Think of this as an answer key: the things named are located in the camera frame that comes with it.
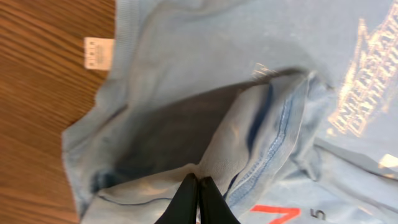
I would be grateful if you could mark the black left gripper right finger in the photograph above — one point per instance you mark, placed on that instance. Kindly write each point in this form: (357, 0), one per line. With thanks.
(213, 208)

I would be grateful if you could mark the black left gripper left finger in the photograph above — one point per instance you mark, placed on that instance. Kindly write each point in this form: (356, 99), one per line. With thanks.
(183, 207)

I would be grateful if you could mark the light blue t-shirt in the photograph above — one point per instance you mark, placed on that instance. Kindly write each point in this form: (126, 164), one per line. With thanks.
(289, 106)

